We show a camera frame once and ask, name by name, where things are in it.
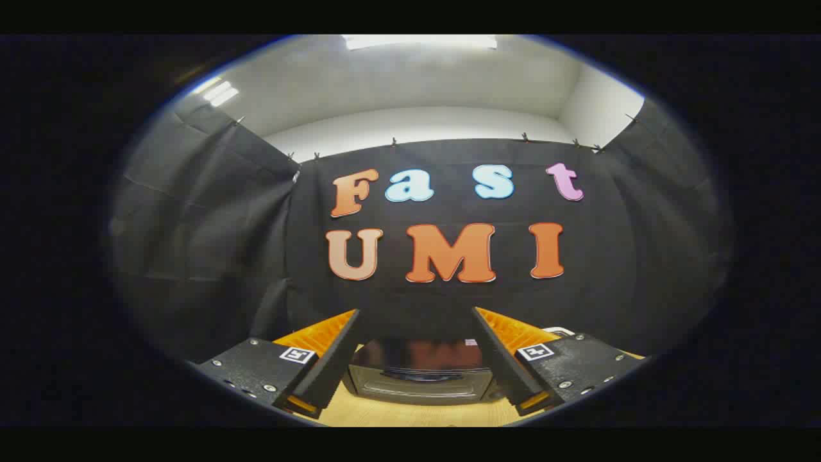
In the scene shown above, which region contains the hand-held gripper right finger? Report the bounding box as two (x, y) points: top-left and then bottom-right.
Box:
(471, 306), (646, 416)

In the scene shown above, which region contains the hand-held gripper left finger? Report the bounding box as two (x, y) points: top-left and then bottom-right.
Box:
(196, 308), (364, 421)

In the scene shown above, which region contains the black toaster oven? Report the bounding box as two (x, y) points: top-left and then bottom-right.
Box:
(343, 338), (509, 406)

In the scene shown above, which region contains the black backdrop cloth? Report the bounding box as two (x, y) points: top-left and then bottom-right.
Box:
(109, 96), (736, 368)

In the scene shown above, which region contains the small ceiling light panel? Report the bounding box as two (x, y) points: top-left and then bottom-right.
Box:
(191, 77), (240, 108)

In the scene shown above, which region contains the long ceiling light panel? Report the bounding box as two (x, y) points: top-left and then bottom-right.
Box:
(343, 35), (498, 51)

